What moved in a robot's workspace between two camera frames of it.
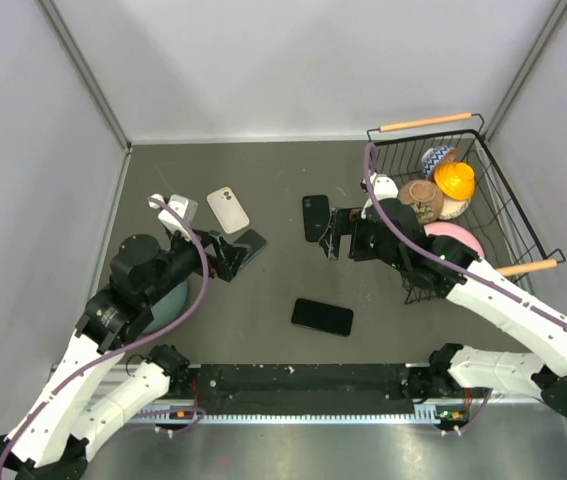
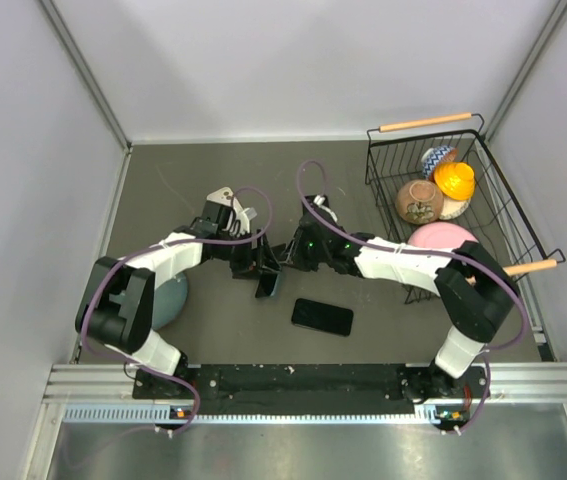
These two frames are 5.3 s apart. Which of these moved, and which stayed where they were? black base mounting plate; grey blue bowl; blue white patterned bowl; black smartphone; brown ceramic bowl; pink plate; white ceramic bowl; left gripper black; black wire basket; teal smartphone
Moved: left gripper black; teal smartphone
Stayed: pink plate; blue white patterned bowl; white ceramic bowl; grey blue bowl; brown ceramic bowl; black base mounting plate; black wire basket; black smartphone
